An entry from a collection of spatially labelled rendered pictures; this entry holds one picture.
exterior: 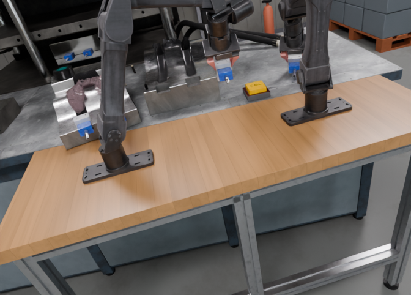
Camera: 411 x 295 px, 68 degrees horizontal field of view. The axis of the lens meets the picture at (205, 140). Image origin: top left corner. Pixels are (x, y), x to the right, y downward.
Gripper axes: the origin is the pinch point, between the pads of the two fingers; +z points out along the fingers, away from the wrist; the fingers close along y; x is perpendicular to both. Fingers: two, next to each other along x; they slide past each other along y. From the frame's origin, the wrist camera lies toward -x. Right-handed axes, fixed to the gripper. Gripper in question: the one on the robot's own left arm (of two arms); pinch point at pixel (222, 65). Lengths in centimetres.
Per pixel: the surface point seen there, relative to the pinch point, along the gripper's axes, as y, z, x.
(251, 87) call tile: -8.6, 10.5, 3.1
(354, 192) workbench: -51, 68, 31
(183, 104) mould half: 15.8, 13.4, 1.7
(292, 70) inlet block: -25.9, 16.5, -5.1
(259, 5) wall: -84, 202, -263
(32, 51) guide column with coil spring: 94, 36, -70
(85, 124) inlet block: 46.9, 3.4, 8.8
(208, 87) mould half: 5.7, 10.1, -0.5
